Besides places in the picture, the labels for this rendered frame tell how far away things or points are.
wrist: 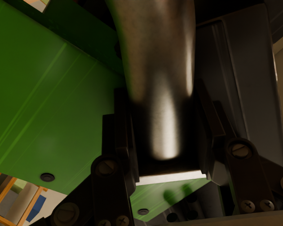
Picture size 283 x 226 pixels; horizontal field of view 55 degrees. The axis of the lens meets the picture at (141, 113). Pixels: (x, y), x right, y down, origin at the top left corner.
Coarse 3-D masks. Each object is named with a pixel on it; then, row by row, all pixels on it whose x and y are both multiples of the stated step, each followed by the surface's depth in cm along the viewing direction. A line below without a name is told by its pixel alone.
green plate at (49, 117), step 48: (0, 0) 11; (0, 48) 13; (48, 48) 13; (96, 48) 14; (0, 96) 14; (48, 96) 15; (96, 96) 15; (0, 144) 17; (48, 144) 17; (96, 144) 17; (144, 192) 22; (192, 192) 22
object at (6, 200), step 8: (8, 184) 552; (16, 184) 573; (24, 184) 585; (8, 192) 553; (16, 192) 584; (40, 192) 594; (0, 200) 524; (8, 200) 540; (32, 200) 564; (40, 200) 584; (0, 208) 519; (8, 208) 529; (32, 208) 559; (40, 208) 571; (0, 216) 505; (24, 216) 530; (32, 216) 569; (8, 224) 504
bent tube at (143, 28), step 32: (128, 0) 8; (160, 0) 8; (192, 0) 9; (128, 32) 9; (160, 32) 9; (192, 32) 10; (128, 64) 10; (160, 64) 10; (192, 64) 11; (128, 96) 12; (160, 96) 11; (192, 96) 12; (160, 128) 12; (160, 160) 14; (192, 160) 14
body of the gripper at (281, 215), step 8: (232, 216) 8; (240, 216) 8; (248, 216) 8; (256, 216) 8; (264, 216) 8; (272, 216) 8; (280, 216) 8; (168, 224) 8; (176, 224) 8; (184, 224) 8; (192, 224) 8; (200, 224) 8; (208, 224) 8; (216, 224) 8; (224, 224) 8; (232, 224) 8; (240, 224) 8; (248, 224) 8; (256, 224) 8; (264, 224) 8; (272, 224) 8; (280, 224) 8
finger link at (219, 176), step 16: (208, 96) 12; (208, 112) 12; (224, 112) 13; (192, 128) 14; (208, 128) 11; (224, 128) 12; (208, 144) 11; (224, 144) 11; (208, 160) 12; (208, 176) 13; (224, 176) 11; (272, 176) 10; (272, 192) 10
